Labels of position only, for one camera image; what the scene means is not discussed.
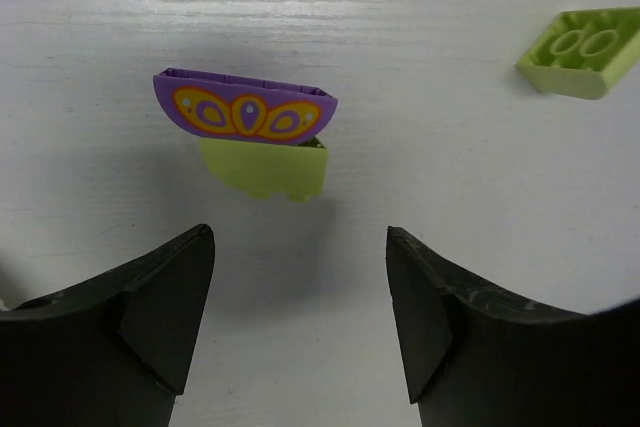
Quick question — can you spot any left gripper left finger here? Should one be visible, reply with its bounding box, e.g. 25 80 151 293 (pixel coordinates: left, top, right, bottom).
1 224 215 426

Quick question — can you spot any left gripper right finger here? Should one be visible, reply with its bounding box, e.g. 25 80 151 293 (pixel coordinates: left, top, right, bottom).
386 227 639 426

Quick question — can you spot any lime lego under tile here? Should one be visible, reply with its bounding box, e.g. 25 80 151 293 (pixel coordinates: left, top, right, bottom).
200 139 329 202

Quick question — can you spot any light green lego brick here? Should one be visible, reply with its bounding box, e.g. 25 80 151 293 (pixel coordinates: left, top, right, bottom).
516 7 639 100

